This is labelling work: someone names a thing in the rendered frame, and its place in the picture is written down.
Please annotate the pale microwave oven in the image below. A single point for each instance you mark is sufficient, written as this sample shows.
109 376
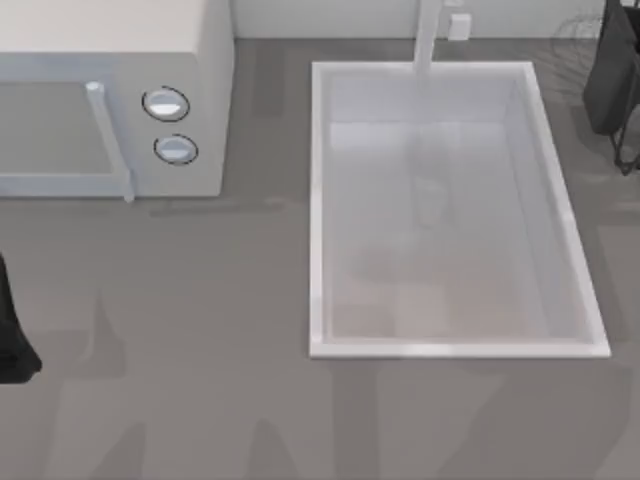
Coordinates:
210 100

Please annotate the large microwave knob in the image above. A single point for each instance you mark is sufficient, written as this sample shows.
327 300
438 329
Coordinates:
165 103

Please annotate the small microwave knob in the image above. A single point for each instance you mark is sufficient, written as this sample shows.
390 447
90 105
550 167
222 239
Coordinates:
175 149

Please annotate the white wall socket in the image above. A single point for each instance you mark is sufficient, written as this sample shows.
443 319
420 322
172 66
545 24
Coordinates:
459 26

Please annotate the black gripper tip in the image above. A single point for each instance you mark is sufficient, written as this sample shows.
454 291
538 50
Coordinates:
12 345

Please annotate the white sink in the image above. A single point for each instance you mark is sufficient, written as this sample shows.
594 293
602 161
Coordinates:
450 225

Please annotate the tall white tap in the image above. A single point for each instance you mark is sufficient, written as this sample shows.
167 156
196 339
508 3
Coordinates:
426 40

